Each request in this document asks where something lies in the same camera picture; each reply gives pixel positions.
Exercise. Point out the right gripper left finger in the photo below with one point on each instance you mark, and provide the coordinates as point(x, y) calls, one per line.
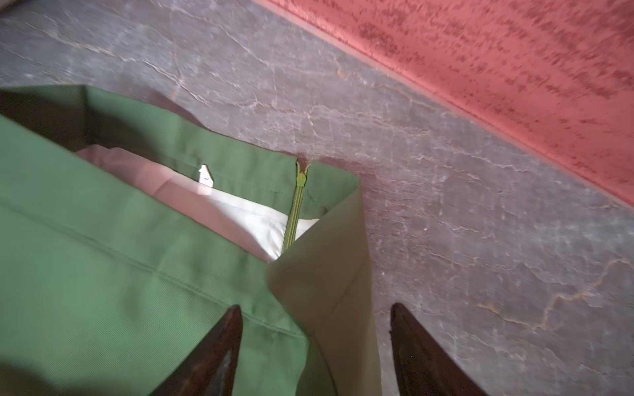
point(210, 367)

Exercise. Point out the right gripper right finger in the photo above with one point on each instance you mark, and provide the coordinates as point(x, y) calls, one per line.
point(422, 366)

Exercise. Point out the green skirt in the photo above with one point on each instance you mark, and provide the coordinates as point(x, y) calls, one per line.
point(128, 232)

